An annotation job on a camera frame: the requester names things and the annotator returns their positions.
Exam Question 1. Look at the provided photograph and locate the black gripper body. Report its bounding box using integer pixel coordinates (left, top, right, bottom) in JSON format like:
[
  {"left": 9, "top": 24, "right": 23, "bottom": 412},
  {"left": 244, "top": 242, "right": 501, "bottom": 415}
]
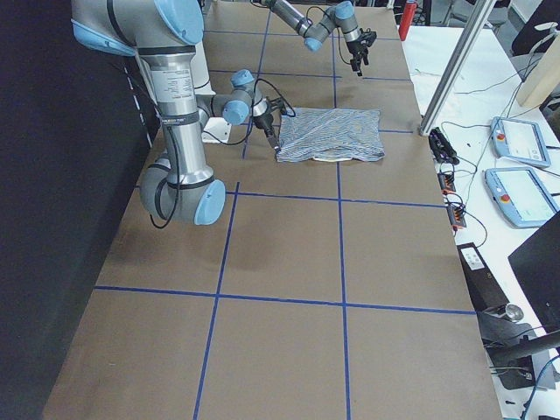
[
  {"left": 344, "top": 28, "right": 377, "bottom": 64},
  {"left": 253, "top": 96, "right": 296, "bottom": 136}
]

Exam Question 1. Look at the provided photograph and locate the navy white striped polo shirt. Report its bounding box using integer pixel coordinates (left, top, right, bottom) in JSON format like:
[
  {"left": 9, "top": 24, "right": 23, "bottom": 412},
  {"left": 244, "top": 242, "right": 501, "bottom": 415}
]
[{"left": 276, "top": 108, "right": 385, "bottom": 163}]

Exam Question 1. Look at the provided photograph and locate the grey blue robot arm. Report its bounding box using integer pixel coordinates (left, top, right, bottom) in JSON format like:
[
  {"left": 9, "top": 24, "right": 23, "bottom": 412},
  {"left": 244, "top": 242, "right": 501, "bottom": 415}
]
[
  {"left": 251, "top": 0, "right": 377, "bottom": 77},
  {"left": 72, "top": 1, "right": 295, "bottom": 225}
]

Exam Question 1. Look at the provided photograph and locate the black monitor on arm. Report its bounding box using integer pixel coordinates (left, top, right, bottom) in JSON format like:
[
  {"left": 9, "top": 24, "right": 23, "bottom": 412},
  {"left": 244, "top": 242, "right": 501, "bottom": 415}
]
[{"left": 478, "top": 214, "right": 559, "bottom": 390}]

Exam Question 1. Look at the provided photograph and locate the upper orange black connector box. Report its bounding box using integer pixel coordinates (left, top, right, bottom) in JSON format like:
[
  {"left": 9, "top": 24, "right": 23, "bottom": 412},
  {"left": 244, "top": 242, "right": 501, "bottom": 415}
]
[{"left": 437, "top": 172, "right": 456, "bottom": 195}]

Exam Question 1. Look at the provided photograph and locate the orange black connector box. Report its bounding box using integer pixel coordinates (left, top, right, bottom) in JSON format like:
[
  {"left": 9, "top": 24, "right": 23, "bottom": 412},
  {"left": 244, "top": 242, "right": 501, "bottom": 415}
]
[
  {"left": 437, "top": 172, "right": 456, "bottom": 195},
  {"left": 446, "top": 201, "right": 466, "bottom": 232}
]

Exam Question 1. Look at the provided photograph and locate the black office chair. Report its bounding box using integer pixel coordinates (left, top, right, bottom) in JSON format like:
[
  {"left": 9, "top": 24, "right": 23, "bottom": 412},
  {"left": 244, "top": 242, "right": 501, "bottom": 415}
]
[{"left": 511, "top": 0, "right": 559, "bottom": 56}]

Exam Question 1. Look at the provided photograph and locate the upper blue teach pendant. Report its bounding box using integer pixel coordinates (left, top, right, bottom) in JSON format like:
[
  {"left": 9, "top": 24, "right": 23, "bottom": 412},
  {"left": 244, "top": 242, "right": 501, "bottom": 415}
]
[{"left": 491, "top": 117, "right": 551, "bottom": 168}]

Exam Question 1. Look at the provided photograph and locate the blue teach pendant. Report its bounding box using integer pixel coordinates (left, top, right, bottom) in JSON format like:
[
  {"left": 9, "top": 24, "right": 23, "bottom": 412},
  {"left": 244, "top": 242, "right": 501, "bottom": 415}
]
[
  {"left": 491, "top": 117, "right": 551, "bottom": 168},
  {"left": 484, "top": 166, "right": 559, "bottom": 228}
]

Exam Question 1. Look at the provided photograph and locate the lower orange black connector box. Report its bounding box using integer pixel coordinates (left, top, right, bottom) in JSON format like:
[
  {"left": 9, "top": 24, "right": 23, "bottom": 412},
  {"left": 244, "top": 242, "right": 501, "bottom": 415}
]
[{"left": 446, "top": 201, "right": 466, "bottom": 232}]

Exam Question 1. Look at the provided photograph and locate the wooden board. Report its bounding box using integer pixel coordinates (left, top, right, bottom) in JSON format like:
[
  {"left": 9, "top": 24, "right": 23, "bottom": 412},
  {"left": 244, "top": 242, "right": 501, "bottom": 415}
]
[{"left": 516, "top": 22, "right": 559, "bottom": 108}]

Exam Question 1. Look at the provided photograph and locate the lower blue teach pendant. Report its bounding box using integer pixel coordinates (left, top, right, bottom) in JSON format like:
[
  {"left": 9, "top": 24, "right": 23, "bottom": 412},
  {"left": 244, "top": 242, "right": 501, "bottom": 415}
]
[{"left": 484, "top": 166, "right": 559, "bottom": 228}]

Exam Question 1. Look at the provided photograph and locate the black box with label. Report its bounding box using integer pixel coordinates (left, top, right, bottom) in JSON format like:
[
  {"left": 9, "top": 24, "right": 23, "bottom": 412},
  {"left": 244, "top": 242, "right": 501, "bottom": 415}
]
[{"left": 457, "top": 242, "right": 509, "bottom": 312}]

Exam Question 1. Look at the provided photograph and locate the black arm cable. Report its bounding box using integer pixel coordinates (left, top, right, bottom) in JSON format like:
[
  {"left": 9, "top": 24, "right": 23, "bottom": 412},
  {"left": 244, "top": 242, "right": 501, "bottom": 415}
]
[
  {"left": 148, "top": 77, "right": 298, "bottom": 228},
  {"left": 304, "top": 4, "right": 358, "bottom": 67}
]

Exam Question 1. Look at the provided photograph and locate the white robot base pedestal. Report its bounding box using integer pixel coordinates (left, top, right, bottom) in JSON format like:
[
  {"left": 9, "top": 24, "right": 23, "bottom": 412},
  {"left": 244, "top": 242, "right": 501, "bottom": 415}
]
[{"left": 192, "top": 25, "right": 235, "bottom": 145}]

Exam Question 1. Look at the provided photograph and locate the aluminium frame post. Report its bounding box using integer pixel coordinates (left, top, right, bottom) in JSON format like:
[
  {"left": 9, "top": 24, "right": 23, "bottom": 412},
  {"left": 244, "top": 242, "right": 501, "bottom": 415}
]
[{"left": 419, "top": 0, "right": 496, "bottom": 137}]

